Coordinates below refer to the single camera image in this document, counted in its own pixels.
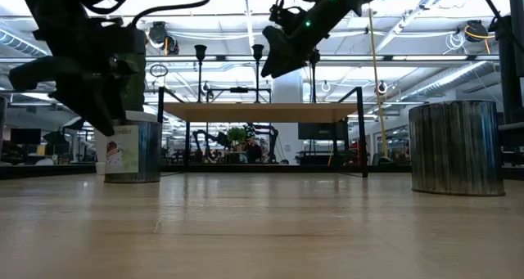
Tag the yellow hanging pole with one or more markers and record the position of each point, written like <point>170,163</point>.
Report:
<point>376,66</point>

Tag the small white cup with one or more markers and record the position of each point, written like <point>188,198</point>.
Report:
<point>100,168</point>

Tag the raised wooden shelf board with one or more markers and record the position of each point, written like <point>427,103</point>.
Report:
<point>262,112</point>

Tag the black frame post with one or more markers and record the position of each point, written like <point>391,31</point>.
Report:
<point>511,86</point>

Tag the green background potted plant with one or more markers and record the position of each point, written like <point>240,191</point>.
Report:
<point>236,135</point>

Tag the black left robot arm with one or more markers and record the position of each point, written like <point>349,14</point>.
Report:
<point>61,3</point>

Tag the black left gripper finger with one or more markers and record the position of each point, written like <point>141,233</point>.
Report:
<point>45,74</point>
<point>98,103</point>

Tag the grey metal container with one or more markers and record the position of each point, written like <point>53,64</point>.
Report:
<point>2,123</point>

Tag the ribbed metal cylinder container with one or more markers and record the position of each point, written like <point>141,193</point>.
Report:
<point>456,148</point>

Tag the person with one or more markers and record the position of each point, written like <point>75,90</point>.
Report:
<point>253,150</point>

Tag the labelled metal candle tin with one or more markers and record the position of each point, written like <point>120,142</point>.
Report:
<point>135,156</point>

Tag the dark computer monitor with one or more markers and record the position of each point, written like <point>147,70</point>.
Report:
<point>25,136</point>

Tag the wooden table with black frame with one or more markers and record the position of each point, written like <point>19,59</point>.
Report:
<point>360,127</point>

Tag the black background robot arm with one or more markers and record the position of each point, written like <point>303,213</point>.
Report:
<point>209,142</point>
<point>268,142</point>

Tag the large dark wall screen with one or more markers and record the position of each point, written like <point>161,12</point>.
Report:
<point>321,131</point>

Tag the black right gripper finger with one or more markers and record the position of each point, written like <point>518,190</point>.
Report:
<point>280,58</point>
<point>308,57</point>

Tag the black table edge rail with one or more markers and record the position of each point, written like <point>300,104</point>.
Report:
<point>49,171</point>

